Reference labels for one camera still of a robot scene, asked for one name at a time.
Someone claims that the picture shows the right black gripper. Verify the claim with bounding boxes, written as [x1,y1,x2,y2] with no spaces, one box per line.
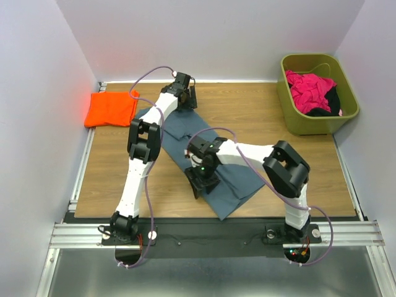
[185,160,221,198]

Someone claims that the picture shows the blue-grey t-shirt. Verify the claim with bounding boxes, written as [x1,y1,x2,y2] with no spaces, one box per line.
[134,106,267,222]

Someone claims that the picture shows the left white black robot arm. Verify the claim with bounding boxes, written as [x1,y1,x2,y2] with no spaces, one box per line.
[107,72,197,244]

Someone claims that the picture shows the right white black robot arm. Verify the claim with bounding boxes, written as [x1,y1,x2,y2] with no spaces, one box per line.
[184,136,310,242]

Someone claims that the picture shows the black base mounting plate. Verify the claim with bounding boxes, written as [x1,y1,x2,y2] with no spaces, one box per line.
[102,218,322,259]

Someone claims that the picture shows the folded orange t-shirt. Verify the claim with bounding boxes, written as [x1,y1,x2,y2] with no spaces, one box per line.
[84,91,138,128]

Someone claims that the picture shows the crumpled pink t-shirt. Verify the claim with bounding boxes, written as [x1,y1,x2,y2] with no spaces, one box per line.
[285,70,337,115]

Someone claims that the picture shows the olive green plastic bin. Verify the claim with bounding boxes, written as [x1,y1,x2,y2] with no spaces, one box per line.
[277,53,359,136]

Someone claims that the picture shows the crumpled black t-shirt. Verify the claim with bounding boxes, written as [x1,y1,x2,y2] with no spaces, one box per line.
[306,87,343,117]

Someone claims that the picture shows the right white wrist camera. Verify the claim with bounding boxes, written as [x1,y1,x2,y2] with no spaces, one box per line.
[184,150,202,167]

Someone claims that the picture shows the aluminium extrusion rail frame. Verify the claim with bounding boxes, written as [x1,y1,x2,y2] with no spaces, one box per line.
[37,82,395,296]

